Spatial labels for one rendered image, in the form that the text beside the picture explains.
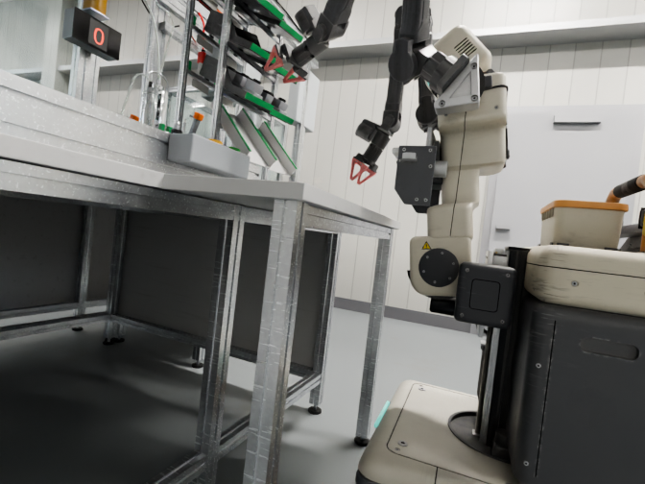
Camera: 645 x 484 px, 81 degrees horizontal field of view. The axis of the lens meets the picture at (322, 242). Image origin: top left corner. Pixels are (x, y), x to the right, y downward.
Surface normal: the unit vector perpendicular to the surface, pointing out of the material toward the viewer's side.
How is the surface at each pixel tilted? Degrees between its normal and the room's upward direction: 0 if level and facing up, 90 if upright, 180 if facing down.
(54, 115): 90
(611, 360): 90
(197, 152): 90
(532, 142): 90
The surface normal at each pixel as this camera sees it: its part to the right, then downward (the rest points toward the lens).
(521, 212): -0.37, -0.03
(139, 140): 0.91, 0.11
